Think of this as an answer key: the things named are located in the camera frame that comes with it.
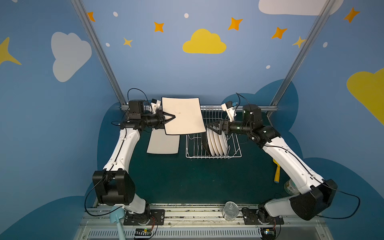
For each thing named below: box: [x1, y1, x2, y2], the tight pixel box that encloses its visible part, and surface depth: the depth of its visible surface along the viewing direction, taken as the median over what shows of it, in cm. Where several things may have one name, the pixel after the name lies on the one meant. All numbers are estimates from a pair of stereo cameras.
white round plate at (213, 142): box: [209, 128, 220, 156], surface depth 88 cm
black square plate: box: [201, 131, 212, 157], surface depth 86 cm
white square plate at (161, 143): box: [146, 128, 181, 154], surface depth 103 cm
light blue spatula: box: [109, 205, 127, 240], surface depth 73 cm
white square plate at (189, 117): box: [161, 97, 207, 135], surface depth 79 cm
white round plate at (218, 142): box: [213, 131, 224, 156], surface depth 88 cm
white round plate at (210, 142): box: [206, 127, 215, 157], surface depth 87 cm
